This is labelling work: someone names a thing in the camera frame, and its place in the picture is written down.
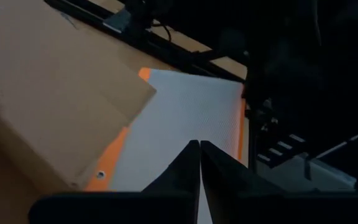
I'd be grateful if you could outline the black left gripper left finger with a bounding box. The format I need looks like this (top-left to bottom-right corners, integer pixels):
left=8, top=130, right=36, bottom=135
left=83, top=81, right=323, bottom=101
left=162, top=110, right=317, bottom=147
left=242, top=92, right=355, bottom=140
left=142, top=139, right=201, bottom=224

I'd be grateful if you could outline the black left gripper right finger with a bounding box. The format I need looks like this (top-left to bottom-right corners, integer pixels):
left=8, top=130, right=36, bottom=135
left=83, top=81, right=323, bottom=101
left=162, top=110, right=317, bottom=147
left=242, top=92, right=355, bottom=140
left=200, top=140, right=287, bottom=224

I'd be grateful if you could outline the white mesh pouch orange trim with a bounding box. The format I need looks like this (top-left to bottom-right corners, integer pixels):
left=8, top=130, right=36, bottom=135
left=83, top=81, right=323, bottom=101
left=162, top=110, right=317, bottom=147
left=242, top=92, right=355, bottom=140
left=84, top=67, right=249, bottom=224

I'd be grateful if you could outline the brown cardboard shipping box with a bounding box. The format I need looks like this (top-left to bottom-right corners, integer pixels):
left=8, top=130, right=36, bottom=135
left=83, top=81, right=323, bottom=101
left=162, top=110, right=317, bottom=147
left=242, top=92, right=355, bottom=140
left=0, top=0, right=157, bottom=224

